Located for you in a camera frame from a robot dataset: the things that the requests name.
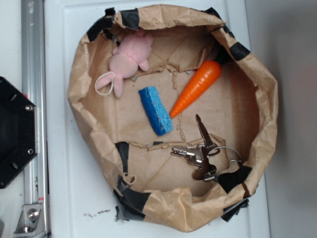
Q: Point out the long silver key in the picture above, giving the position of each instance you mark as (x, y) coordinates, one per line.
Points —
(205, 138)

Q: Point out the blue sponge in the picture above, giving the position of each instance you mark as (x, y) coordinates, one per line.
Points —
(158, 117)

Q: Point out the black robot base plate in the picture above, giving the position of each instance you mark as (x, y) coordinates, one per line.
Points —
(17, 132)

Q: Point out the brown paper bag bin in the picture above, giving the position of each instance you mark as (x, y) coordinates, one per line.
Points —
(240, 110)

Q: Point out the orange plastic carrot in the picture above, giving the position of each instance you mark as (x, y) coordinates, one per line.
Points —
(204, 77)

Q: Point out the metal corner bracket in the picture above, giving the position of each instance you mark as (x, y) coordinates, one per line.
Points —
(31, 221)

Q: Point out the aluminium frame rail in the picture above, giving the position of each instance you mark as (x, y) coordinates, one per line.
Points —
(36, 181)

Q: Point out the silver key bunch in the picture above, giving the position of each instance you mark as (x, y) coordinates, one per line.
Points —
(197, 157)

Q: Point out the pink plush bunny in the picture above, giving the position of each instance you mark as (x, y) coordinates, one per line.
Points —
(131, 55)

